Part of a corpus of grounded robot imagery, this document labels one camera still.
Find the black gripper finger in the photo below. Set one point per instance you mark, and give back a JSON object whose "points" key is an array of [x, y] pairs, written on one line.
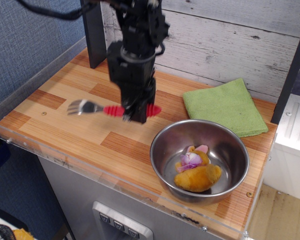
{"points": [[150, 91], [136, 113]]}

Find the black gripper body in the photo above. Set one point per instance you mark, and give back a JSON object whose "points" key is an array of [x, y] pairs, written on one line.
{"points": [[130, 73]]}

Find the red handled metal fork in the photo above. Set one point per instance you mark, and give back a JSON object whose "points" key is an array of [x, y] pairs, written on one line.
{"points": [[84, 106]]}

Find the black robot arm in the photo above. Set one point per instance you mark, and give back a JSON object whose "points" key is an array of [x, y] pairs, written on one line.
{"points": [[143, 26]]}

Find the green cloth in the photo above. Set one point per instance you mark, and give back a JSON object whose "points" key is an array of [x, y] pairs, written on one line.
{"points": [[229, 105]]}

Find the stainless steel bowl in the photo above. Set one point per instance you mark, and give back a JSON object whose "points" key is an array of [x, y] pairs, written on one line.
{"points": [[225, 149]]}

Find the brown plush toy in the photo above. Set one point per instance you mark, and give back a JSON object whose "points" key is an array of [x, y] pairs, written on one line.
{"points": [[195, 172]]}

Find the grey control panel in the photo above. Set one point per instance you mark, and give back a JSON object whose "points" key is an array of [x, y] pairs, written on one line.
{"points": [[121, 222]]}

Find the clear acrylic guard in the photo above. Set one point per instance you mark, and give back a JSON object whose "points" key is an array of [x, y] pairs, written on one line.
{"points": [[97, 158]]}

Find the white aluminium block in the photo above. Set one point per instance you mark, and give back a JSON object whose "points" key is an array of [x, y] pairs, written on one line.
{"points": [[282, 170]]}

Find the black left post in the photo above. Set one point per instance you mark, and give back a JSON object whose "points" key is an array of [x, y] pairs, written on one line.
{"points": [[94, 35]]}

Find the black post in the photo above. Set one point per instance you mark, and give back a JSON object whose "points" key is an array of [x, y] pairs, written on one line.
{"points": [[94, 35], [287, 87]]}

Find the black right post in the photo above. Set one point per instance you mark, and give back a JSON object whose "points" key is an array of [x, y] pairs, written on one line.
{"points": [[287, 87]]}

